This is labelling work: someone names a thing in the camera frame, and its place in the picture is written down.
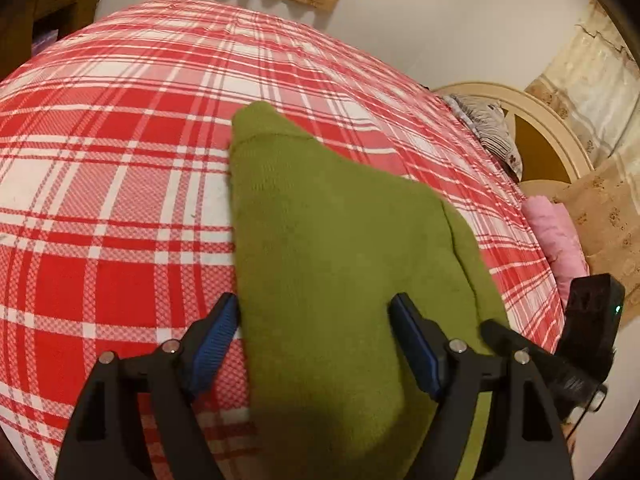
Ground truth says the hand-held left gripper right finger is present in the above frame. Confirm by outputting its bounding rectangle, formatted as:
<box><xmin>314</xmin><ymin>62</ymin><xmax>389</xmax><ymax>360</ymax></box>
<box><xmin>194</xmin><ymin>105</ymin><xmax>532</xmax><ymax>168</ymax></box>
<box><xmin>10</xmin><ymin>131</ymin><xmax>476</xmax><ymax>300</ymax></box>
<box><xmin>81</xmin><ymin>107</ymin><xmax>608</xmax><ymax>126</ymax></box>
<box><xmin>389</xmin><ymin>292</ymin><xmax>573</xmax><ymax>480</ymax></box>

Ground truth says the dark wooden side cabinet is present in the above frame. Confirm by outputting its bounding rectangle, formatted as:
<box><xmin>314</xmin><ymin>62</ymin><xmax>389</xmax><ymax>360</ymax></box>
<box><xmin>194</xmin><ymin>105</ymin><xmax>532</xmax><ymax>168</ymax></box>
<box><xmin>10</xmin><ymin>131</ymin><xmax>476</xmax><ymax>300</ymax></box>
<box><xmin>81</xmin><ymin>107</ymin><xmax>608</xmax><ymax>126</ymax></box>
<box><xmin>0</xmin><ymin>0</ymin><xmax>108</xmax><ymax>81</ymax></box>

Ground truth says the grey patterned pillow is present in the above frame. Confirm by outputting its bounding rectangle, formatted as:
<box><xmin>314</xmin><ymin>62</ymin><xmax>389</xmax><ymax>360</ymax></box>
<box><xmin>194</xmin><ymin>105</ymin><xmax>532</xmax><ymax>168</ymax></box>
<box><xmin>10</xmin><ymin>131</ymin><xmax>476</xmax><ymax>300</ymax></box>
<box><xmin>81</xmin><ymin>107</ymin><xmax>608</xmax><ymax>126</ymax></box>
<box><xmin>442</xmin><ymin>94</ymin><xmax>523</xmax><ymax>181</ymax></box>

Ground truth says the purple packet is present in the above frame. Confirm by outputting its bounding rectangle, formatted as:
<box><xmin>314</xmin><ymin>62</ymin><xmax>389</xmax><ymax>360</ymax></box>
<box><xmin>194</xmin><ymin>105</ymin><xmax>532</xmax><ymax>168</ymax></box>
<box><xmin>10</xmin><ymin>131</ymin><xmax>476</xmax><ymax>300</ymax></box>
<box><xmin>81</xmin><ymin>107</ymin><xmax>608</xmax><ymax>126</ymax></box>
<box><xmin>31</xmin><ymin>30</ymin><xmax>60</xmax><ymax>57</ymax></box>

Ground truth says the cream patterned curtain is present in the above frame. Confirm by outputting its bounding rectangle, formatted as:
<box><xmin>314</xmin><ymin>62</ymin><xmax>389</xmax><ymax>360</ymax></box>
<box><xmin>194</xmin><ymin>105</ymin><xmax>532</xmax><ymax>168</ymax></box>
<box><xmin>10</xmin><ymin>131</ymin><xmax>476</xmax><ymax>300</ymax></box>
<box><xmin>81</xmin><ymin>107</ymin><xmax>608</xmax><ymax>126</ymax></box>
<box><xmin>525</xmin><ymin>0</ymin><xmax>640</xmax><ymax>166</ymax></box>

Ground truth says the pink pillow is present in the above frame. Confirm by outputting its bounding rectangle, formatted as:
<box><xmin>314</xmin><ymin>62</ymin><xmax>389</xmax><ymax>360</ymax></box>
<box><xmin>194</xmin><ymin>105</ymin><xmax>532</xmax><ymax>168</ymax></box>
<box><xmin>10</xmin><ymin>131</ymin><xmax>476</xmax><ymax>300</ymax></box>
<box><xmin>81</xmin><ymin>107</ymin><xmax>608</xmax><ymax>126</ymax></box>
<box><xmin>520</xmin><ymin>196</ymin><xmax>591</xmax><ymax>306</ymax></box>

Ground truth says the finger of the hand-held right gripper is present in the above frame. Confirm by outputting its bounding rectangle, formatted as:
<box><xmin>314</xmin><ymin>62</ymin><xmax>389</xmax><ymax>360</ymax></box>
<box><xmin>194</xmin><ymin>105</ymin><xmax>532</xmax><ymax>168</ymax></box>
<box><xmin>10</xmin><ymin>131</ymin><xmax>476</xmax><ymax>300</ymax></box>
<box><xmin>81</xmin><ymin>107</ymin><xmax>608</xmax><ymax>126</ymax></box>
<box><xmin>480</xmin><ymin>319</ymin><xmax>603</xmax><ymax>405</ymax></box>

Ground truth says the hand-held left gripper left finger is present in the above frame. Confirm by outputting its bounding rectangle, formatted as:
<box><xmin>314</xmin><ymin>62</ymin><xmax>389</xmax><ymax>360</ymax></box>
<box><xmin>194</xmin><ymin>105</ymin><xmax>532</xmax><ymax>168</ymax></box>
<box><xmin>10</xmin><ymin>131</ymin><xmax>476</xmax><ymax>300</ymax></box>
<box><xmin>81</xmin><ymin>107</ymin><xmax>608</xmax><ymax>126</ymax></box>
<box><xmin>54</xmin><ymin>292</ymin><xmax>240</xmax><ymax>480</ymax></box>

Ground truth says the green striped knit sweater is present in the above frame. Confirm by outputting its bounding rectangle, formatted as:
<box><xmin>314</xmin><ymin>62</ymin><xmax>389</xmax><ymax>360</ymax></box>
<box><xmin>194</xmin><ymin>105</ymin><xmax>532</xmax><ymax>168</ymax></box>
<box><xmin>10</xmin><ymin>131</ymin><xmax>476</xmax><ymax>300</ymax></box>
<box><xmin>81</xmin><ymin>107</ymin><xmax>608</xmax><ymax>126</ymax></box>
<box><xmin>227</xmin><ymin>101</ymin><xmax>511</xmax><ymax>480</ymax></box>

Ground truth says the red plaid blanket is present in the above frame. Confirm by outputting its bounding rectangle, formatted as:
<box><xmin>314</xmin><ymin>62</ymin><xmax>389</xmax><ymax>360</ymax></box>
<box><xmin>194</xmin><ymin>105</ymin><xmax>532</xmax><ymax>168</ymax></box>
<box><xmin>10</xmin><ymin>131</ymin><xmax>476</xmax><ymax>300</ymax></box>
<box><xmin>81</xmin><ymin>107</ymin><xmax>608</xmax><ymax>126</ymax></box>
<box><xmin>0</xmin><ymin>0</ymin><xmax>566</xmax><ymax>480</ymax></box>

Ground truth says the beige wooden headboard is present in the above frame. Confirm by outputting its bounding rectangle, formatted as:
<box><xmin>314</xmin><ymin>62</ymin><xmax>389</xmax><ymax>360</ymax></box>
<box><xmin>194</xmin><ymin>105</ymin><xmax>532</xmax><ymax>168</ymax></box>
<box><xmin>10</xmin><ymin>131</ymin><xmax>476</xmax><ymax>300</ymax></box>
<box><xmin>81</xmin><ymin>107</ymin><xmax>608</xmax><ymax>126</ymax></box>
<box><xmin>432</xmin><ymin>81</ymin><xmax>596</xmax><ymax>186</ymax></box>

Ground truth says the tan floral cloth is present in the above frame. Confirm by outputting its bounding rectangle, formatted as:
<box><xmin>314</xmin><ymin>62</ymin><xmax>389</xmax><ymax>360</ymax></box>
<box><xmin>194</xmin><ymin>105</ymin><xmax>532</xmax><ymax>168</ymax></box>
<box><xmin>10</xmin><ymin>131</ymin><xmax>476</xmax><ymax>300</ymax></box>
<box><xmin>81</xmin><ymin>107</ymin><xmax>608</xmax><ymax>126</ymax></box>
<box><xmin>550</xmin><ymin>152</ymin><xmax>640</xmax><ymax>311</ymax></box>

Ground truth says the black cable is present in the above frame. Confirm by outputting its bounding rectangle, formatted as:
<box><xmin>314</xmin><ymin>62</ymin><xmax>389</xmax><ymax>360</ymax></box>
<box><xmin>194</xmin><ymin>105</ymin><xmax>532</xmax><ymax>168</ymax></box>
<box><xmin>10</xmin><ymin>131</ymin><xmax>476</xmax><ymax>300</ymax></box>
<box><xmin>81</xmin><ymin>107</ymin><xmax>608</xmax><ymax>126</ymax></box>
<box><xmin>562</xmin><ymin>387</ymin><xmax>608</xmax><ymax>443</ymax></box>

